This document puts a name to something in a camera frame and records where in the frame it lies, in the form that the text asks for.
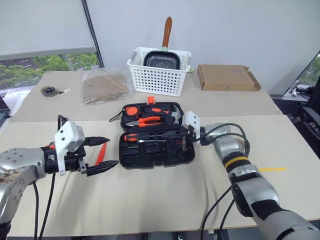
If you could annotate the black plastic tool case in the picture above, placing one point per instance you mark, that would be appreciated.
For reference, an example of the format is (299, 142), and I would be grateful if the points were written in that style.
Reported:
(155, 156)

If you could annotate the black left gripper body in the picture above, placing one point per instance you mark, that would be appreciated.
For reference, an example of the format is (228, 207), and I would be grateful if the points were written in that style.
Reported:
(75, 163)

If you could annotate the white roller blind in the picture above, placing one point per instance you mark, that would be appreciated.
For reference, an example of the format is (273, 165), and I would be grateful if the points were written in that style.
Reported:
(45, 25)

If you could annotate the yellow tape strip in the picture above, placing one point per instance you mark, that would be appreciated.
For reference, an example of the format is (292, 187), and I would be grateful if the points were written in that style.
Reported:
(272, 169)

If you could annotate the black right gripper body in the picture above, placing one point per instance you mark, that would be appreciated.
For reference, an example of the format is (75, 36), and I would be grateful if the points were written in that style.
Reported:
(188, 136)

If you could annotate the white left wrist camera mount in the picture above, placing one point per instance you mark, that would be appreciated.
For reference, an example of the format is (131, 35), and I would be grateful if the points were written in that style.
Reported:
(70, 136)

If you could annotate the white perforated plastic basket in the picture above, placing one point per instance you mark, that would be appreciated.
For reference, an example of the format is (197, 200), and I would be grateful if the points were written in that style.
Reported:
(157, 80)

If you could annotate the clear bag with brown paper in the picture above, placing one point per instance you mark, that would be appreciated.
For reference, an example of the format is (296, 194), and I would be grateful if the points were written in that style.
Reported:
(105, 87)

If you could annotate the black window frame post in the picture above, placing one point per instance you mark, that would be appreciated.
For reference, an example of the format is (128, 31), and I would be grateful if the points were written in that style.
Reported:
(92, 32)

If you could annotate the slim silver shaft screwdriver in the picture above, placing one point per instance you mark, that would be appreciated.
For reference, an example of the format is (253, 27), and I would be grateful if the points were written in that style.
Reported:
(150, 141)

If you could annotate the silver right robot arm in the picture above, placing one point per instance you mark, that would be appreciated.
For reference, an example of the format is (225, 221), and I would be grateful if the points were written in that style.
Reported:
(252, 185)

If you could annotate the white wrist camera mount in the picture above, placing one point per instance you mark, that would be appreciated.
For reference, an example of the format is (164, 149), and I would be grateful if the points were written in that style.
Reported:
(70, 136)
(192, 120)

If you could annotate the orange pointed tool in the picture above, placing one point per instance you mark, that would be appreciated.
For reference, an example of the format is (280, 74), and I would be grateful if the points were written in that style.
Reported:
(102, 153)

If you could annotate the brown cardboard box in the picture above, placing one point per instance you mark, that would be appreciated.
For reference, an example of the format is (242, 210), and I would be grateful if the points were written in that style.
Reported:
(225, 77)

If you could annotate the dark laptop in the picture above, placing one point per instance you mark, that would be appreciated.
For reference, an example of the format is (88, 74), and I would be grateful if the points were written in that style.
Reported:
(3, 112)

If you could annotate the black round tape measure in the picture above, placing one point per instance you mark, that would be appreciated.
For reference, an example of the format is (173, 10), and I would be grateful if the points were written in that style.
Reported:
(48, 91)

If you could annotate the orange case latch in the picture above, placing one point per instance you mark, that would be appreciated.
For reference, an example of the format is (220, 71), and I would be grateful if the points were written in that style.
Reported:
(151, 100)

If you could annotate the small white desk object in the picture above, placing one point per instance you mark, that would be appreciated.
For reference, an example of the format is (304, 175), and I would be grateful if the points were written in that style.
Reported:
(294, 87)

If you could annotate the orange black tape measure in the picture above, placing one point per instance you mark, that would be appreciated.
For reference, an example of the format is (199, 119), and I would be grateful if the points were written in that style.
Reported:
(131, 111)

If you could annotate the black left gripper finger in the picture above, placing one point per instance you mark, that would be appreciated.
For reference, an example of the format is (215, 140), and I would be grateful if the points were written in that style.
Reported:
(97, 141)
(102, 167)

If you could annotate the black office chair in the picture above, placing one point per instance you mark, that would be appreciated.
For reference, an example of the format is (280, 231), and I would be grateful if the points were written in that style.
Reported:
(311, 112)

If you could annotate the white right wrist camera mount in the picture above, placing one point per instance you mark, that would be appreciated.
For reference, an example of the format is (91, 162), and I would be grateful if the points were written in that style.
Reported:
(192, 120)

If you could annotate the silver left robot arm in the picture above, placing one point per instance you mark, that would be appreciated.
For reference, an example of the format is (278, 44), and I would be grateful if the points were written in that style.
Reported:
(22, 160)

